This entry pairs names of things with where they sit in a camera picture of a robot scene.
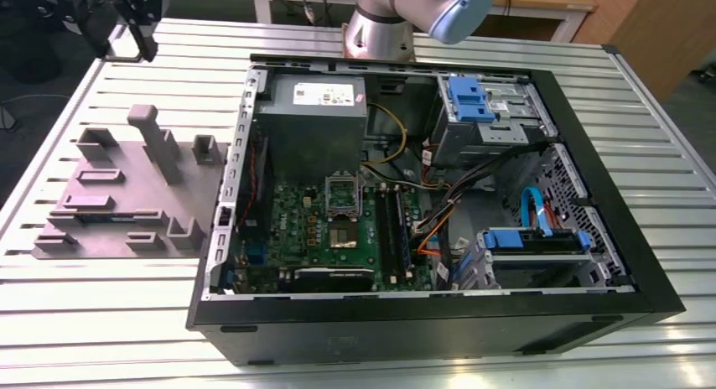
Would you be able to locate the wooden desk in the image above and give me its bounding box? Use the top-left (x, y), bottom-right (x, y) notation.
top-left (491, 0), bottom-right (600, 44)

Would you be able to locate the green motherboard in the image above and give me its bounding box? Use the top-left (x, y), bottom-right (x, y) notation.
top-left (232, 170), bottom-right (443, 293)

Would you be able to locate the black RAM slot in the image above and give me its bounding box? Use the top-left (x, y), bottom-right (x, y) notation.
top-left (383, 183), bottom-right (407, 281)
top-left (372, 183), bottom-right (398, 282)

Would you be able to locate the black graphics card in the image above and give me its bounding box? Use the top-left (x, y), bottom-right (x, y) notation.
top-left (278, 265), bottom-right (376, 293)

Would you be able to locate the metal socket cover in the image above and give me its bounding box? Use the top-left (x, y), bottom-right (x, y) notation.
top-left (323, 169), bottom-right (364, 221)

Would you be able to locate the CPU socket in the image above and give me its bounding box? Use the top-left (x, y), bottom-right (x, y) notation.
top-left (326, 219), bottom-right (363, 252)

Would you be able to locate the coloured power wire bundle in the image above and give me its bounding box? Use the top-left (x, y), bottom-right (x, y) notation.
top-left (363, 164), bottom-right (452, 192)

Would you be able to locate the yellow wire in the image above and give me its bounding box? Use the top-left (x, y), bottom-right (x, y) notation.
top-left (360, 101), bottom-right (411, 168)

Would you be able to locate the orange data cable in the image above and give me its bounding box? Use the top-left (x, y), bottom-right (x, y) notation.
top-left (414, 204), bottom-right (458, 257)

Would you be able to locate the metal drive cage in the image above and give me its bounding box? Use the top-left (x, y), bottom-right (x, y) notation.
top-left (430, 73), bottom-right (560, 169)

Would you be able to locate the black cable bundle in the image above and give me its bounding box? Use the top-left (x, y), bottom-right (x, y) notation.
top-left (439, 140), bottom-right (560, 205)

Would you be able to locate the black PC case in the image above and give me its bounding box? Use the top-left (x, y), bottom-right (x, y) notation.
top-left (186, 53), bottom-right (687, 367)

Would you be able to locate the brown wooden cabinet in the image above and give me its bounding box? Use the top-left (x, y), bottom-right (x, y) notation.
top-left (575, 0), bottom-right (716, 101)

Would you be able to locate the metal disk bay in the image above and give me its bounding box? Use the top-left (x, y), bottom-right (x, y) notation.
top-left (474, 227), bottom-right (615, 290)

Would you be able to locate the RAM stick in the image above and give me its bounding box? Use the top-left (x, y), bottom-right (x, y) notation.
top-left (75, 212), bottom-right (140, 224)
top-left (394, 186), bottom-right (416, 277)

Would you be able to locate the blue disk carrier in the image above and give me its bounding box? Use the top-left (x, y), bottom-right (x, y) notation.
top-left (482, 227), bottom-right (594, 256)

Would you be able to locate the blue plastic drive bracket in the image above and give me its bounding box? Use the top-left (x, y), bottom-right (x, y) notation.
top-left (447, 76), bottom-right (500, 123)

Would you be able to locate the blue flat data cable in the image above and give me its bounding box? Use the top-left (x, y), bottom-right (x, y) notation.
top-left (518, 186), bottom-right (556, 239)

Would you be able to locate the grey power supply unit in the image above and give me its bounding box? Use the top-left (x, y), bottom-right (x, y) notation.
top-left (254, 73), bottom-right (371, 176)

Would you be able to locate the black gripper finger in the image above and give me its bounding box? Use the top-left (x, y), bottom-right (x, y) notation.
top-left (119, 0), bottom-right (166, 65)
top-left (76, 9), bottom-right (123, 60)

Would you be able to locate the grey parts rack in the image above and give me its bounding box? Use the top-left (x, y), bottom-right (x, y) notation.
top-left (31, 104), bottom-right (232, 260)

